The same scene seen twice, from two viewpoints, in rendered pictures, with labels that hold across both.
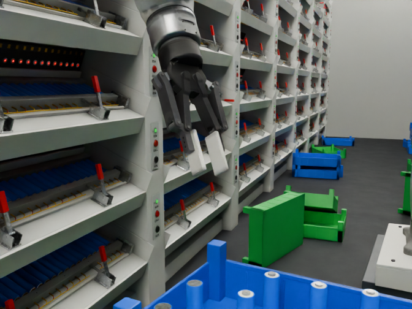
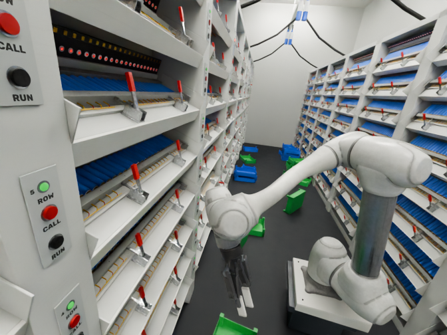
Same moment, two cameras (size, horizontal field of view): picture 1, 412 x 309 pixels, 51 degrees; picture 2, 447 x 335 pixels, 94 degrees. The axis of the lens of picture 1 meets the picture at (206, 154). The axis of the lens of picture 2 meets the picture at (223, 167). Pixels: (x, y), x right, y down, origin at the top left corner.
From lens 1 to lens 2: 0.66 m
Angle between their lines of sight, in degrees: 18
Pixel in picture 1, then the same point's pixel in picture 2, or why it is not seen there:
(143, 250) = (187, 281)
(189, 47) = (238, 252)
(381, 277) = (297, 308)
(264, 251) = not seen: hidden behind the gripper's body
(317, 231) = (253, 232)
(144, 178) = (190, 253)
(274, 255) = not seen: hidden behind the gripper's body
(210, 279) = not seen: outside the picture
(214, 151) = (247, 296)
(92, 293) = (171, 322)
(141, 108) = (191, 224)
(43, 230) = (157, 326)
